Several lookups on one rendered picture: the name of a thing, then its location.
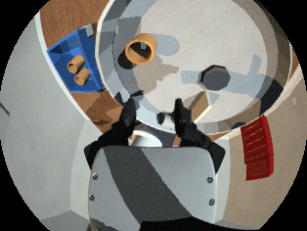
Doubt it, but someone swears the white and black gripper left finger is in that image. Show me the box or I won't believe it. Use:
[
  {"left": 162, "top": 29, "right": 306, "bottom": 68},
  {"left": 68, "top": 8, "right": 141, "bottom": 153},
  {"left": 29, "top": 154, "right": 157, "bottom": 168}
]
[{"left": 84, "top": 98, "right": 137, "bottom": 170}]

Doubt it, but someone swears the bronze cylinder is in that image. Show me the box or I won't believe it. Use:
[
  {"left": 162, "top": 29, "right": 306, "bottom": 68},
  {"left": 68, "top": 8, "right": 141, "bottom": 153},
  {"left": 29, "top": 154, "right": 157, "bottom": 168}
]
[
  {"left": 67, "top": 55, "right": 84, "bottom": 73},
  {"left": 74, "top": 68, "right": 90, "bottom": 85},
  {"left": 125, "top": 33, "right": 157, "bottom": 65}
]

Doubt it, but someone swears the blue plastic crate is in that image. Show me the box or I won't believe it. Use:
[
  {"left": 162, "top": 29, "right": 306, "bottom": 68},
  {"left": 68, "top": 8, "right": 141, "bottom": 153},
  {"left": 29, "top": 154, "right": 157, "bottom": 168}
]
[{"left": 47, "top": 24, "right": 104, "bottom": 93}]

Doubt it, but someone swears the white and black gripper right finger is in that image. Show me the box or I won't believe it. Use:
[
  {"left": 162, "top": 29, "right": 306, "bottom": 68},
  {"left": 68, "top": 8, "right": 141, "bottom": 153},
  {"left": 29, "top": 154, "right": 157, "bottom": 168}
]
[{"left": 173, "top": 98, "right": 226, "bottom": 175}]

